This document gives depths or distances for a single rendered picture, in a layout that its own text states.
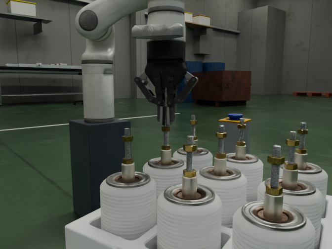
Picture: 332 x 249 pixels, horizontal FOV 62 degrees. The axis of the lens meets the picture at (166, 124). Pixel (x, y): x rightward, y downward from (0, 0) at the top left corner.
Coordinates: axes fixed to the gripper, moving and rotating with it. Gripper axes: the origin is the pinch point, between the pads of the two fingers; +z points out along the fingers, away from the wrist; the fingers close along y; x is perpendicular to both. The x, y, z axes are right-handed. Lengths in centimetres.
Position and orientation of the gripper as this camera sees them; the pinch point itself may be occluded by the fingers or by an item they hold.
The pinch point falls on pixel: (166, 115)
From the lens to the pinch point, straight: 55.8
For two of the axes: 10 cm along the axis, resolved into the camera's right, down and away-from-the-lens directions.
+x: -2.5, 1.4, -9.6
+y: -9.7, -0.4, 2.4
